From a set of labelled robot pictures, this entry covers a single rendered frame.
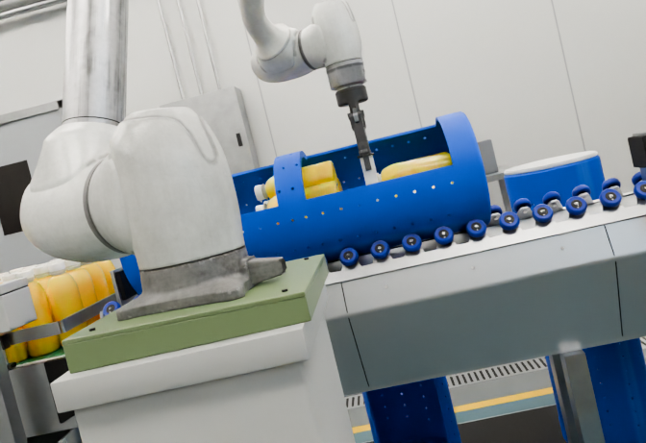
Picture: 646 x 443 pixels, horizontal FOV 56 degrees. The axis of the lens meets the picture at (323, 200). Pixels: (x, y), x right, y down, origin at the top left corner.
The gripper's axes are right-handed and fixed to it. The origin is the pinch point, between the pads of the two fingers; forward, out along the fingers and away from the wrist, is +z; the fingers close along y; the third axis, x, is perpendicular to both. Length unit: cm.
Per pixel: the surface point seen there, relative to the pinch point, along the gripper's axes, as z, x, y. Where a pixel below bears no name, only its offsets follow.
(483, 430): 99, -16, 67
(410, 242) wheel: 18.1, -5.6, -5.6
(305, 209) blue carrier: 5.0, 16.0, -8.9
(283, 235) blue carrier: 9.7, 22.6, -8.2
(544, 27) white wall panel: -69, -142, 333
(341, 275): 22.0, 11.7, -6.0
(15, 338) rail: 18, 88, -15
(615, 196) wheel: 18, -52, -6
